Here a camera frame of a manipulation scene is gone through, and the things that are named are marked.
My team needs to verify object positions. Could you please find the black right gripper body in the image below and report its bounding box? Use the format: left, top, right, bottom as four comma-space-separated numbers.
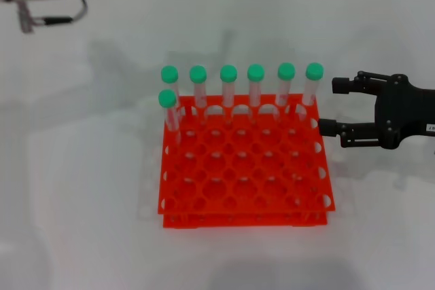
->
372, 73, 435, 150

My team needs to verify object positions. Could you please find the clear green-capped test tube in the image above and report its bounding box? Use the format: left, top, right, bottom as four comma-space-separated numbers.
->
246, 63, 266, 124
160, 65, 187, 122
158, 88, 184, 145
275, 62, 296, 123
298, 62, 324, 122
219, 64, 239, 125
188, 65, 209, 125

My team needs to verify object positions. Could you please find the orange test tube rack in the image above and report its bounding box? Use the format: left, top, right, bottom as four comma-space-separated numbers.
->
158, 93, 336, 229

